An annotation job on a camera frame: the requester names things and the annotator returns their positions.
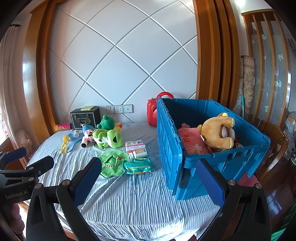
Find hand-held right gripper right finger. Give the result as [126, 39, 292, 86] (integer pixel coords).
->
[195, 158, 271, 241]

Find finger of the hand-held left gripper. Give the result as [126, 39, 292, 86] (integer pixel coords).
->
[25, 156, 55, 178]
[0, 147, 27, 171]

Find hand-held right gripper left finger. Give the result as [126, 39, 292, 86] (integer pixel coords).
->
[26, 157, 102, 241]

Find blue plastic crate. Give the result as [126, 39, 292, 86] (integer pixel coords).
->
[157, 97, 271, 201]

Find white bottle with green label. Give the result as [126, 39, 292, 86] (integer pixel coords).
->
[128, 148, 148, 160]

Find person's left hand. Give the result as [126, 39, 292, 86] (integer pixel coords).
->
[7, 202, 25, 234]

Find green plush leaf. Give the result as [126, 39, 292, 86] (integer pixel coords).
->
[98, 149, 130, 178]

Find yellow toy tongs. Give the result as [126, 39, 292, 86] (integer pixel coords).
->
[60, 135, 70, 154]

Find green plush pouch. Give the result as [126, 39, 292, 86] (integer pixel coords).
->
[103, 155, 122, 167]

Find red chair cushion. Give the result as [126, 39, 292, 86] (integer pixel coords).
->
[238, 173, 258, 189]

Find blue plastic toy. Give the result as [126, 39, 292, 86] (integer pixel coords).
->
[65, 134, 84, 152]

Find pink and yellow can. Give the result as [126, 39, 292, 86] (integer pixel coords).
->
[54, 123, 73, 132]

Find pink pig plush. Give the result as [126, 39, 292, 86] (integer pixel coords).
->
[81, 124, 95, 143]

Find blue striped bed sheet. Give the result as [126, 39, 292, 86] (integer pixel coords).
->
[25, 122, 222, 237]

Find pink flowered tissue pack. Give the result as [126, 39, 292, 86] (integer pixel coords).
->
[178, 127, 213, 156]

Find light green frog plush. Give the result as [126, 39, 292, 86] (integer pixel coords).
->
[92, 128, 123, 149]

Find brown bear plush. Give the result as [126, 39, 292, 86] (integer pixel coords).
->
[197, 112, 237, 150]

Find green wet wipes pack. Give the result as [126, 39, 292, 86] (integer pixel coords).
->
[122, 158, 153, 174]

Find black gift box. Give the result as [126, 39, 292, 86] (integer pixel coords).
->
[70, 107, 100, 130]

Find pink and white tissue pack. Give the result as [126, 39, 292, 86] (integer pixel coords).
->
[125, 140, 146, 153]

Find dark green frog plush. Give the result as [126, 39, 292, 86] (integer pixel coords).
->
[96, 115, 115, 130]

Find pale curtain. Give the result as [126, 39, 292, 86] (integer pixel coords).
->
[0, 25, 28, 149]

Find wooden chair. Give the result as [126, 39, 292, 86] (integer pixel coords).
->
[254, 119, 289, 183]

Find red small suitcase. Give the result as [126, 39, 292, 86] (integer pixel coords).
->
[147, 91, 175, 128]

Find clear plastic bag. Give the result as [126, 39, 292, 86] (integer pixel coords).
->
[285, 111, 296, 142]

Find rolled patterned carpet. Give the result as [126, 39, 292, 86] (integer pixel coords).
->
[232, 55, 256, 121]

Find wooden screen divider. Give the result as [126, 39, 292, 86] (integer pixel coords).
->
[242, 9, 296, 130]

